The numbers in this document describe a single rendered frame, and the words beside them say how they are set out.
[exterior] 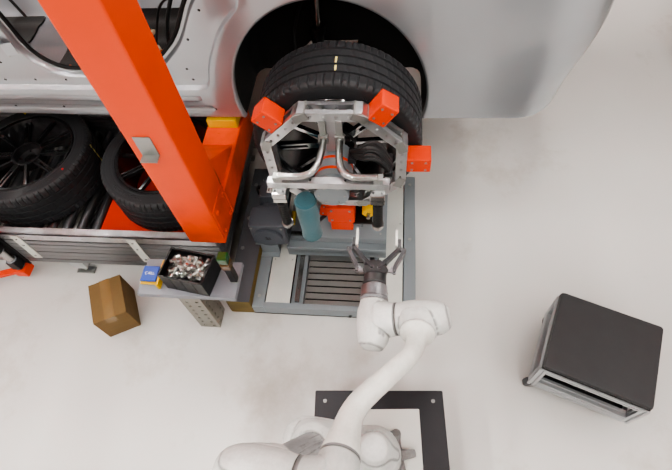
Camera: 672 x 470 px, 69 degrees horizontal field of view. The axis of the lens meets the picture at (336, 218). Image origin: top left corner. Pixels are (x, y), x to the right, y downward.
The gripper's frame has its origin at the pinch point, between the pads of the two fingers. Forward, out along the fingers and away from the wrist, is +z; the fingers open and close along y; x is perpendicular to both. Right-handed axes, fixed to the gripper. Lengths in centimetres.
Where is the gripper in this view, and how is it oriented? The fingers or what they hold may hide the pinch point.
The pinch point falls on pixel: (377, 233)
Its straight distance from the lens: 171.3
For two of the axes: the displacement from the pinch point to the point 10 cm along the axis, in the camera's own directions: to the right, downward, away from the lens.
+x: -0.7, -5.5, -8.3
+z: 0.9, -8.3, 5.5
